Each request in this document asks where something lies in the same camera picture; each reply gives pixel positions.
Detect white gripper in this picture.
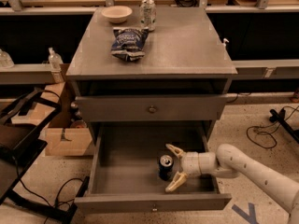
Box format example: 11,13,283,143
165,144,218,192

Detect blue pepsi can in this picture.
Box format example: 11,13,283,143
158,155,174,181

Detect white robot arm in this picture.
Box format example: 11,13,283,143
165,144,299,224

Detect open grey middle drawer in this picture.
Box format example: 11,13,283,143
76,122,232,214

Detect grey drawer cabinet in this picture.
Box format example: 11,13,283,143
65,7,238,215

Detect closed grey top drawer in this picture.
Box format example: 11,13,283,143
76,95,226,122

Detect silver green soda can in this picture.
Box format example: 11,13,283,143
140,0,156,31

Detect black stand base right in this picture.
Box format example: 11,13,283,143
269,108,299,144

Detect cardboard box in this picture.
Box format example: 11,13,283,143
10,63,95,157

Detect small white pump bottle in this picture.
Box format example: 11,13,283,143
222,38,229,60

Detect blue chip bag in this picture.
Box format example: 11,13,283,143
111,27,149,62

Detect clear sanitizer bottle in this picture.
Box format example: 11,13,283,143
49,48,64,70

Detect white ceramic bowl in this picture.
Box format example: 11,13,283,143
101,6,133,24

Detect black floor cable left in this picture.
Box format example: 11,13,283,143
13,159,85,224

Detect black floor cable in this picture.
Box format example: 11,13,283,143
13,159,85,224
246,105,299,150

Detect black floor cable right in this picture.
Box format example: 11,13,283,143
246,105,299,150

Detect black cart frame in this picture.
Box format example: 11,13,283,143
0,88,78,224

